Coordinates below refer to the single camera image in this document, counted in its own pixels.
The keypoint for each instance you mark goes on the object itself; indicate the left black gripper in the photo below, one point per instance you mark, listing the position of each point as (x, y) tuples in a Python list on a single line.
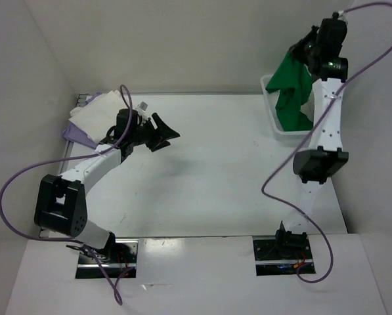
[(163, 130)]

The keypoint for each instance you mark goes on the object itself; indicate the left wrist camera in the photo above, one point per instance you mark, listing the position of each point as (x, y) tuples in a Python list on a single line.
[(129, 120)]

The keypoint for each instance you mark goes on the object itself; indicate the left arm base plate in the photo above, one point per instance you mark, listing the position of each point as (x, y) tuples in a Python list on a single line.
[(121, 263)]

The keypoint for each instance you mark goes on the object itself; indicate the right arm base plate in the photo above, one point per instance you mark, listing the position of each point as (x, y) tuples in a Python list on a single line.
[(269, 262)]

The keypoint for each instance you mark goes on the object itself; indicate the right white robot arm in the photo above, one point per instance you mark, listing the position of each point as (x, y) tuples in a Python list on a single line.
[(323, 157)]

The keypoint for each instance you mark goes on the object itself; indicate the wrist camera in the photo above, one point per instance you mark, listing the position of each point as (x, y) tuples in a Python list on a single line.
[(129, 120), (331, 35)]

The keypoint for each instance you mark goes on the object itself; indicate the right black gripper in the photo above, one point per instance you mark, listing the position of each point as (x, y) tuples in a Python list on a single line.
[(296, 48)]

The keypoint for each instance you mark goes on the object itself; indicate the white plastic laundry basket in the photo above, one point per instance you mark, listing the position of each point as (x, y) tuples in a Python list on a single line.
[(270, 100)]

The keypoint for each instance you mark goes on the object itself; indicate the green t shirt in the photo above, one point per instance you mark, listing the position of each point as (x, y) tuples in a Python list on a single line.
[(294, 84)]

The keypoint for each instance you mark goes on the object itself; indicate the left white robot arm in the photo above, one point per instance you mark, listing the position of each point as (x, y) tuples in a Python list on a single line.
[(61, 202)]

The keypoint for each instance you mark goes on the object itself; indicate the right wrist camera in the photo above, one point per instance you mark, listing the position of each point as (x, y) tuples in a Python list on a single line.
[(331, 35)]

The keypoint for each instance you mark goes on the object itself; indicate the purple t shirt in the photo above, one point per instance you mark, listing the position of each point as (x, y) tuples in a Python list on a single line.
[(74, 134)]

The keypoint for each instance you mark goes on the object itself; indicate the white t shirt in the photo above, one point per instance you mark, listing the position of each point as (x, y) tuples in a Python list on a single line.
[(98, 116)]

